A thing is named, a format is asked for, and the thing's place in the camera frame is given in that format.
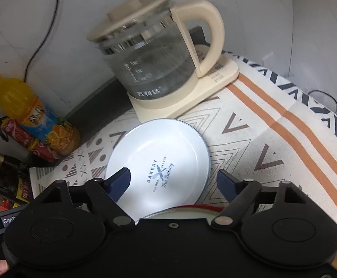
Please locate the orange juice bottle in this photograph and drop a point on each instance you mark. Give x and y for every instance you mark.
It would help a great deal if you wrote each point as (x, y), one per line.
(32, 113)

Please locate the pale green bowl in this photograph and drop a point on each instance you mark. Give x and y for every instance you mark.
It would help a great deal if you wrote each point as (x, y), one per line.
(183, 213)

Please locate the red and black bowl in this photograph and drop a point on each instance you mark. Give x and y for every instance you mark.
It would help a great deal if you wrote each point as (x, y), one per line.
(197, 206)

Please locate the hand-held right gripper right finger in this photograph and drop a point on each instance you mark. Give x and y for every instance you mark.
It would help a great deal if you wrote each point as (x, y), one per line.
(226, 184)

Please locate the patterned fringed table cloth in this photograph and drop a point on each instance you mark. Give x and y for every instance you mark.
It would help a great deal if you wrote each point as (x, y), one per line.
(258, 139)

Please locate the small white plate utensil print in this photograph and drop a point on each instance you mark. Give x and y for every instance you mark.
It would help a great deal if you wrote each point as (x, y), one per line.
(168, 147)

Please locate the cream kettle base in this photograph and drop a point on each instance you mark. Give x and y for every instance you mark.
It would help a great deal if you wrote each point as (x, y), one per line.
(209, 78)

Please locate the glass electric kettle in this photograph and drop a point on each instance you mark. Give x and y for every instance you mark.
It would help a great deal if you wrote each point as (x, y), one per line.
(145, 49)

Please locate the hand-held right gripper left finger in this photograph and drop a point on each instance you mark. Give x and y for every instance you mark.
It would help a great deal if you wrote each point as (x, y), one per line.
(119, 184)

